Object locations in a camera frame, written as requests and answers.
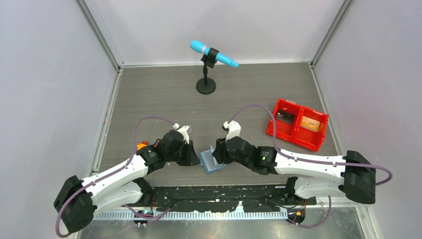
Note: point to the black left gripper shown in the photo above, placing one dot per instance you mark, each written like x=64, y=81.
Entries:
x=191, y=159

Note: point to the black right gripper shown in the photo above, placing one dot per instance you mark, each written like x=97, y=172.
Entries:
x=220, y=152

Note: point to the blue card holder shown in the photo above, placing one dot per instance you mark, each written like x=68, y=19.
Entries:
x=209, y=163

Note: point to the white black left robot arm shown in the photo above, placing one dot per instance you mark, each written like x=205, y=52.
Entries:
x=79, y=200

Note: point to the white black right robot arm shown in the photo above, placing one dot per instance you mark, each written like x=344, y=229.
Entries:
x=350, y=175

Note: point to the black card in bin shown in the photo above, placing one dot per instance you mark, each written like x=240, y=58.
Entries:
x=285, y=117

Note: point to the orange card in bin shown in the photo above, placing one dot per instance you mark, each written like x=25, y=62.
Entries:
x=310, y=124

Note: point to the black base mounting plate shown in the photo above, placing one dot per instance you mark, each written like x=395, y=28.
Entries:
x=220, y=199

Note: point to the orange plastic object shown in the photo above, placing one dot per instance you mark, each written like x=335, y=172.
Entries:
x=142, y=145

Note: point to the black microphone stand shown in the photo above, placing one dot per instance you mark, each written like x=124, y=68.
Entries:
x=206, y=85

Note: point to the red two-compartment bin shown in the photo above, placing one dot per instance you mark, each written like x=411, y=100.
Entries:
x=294, y=133

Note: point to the blue toy microphone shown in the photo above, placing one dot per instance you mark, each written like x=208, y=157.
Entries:
x=212, y=54

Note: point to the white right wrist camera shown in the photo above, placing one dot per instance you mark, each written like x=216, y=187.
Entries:
x=232, y=128

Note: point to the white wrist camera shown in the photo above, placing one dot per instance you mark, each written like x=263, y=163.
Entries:
x=185, y=131
x=232, y=128

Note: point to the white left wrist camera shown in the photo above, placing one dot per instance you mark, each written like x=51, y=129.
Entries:
x=185, y=131

